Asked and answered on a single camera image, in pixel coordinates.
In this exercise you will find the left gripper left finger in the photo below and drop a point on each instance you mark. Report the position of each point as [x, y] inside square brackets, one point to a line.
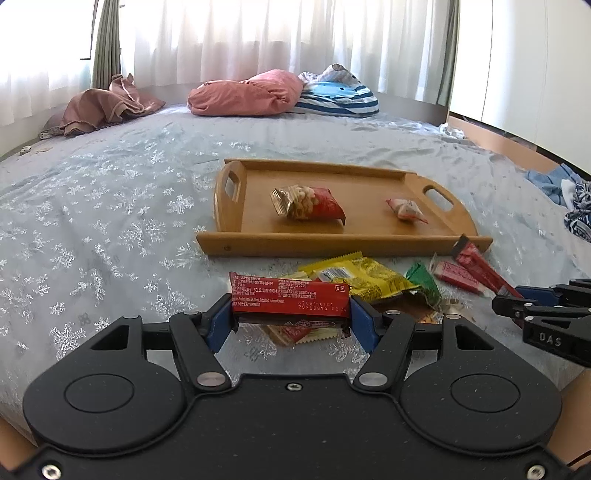
[196, 338]

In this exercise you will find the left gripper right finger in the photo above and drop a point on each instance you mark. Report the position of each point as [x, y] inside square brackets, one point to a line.
[387, 339]

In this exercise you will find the yellow snack packet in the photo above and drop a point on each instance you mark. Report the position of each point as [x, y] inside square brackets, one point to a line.
[367, 278]

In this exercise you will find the long red snack bar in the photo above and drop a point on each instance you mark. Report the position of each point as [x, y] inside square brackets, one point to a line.
[252, 294]

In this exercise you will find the green snack packet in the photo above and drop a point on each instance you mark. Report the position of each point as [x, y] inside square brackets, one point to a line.
[419, 275]

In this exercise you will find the red cracker packet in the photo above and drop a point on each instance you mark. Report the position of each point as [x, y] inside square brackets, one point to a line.
[289, 336]

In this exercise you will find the small red wafer packet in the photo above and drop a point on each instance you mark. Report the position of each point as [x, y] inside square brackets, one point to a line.
[456, 275]

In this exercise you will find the slim red snack stick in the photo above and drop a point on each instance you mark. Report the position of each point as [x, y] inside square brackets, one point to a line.
[467, 255]

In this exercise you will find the beige cake packet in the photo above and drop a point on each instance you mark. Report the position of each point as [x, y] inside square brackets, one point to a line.
[406, 210]

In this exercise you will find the red peanut bag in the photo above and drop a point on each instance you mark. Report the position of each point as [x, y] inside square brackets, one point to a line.
[306, 203]

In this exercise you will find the brown open wrapper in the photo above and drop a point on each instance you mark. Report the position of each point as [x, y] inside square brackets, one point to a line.
[411, 303]

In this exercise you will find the blue clothes pile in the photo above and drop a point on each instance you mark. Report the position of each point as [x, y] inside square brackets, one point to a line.
[566, 188]

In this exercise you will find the wooden serving tray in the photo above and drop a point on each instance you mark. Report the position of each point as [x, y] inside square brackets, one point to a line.
[246, 223]

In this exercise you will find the grey snowflake bed sheet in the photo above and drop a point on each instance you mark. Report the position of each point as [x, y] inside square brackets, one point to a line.
[103, 225]

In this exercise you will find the white crumpled tissue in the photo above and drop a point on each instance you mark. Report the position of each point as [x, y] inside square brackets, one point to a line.
[455, 133]

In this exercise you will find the blue striped pillow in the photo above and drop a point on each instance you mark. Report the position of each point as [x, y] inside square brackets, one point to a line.
[336, 92]

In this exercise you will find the mauve crumpled cloth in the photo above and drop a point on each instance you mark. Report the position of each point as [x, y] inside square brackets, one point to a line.
[94, 108]

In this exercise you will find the pink pillow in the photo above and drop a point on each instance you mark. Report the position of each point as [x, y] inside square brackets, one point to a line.
[269, 93]

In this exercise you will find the white sheer curtain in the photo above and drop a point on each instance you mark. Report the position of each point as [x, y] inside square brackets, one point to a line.
[400, 48]

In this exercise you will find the olive drape curtain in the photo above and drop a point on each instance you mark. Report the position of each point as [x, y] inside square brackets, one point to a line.
[106, 53]

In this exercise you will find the wooden bed frame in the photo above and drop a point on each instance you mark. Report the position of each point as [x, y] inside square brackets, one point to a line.
[521, 155]

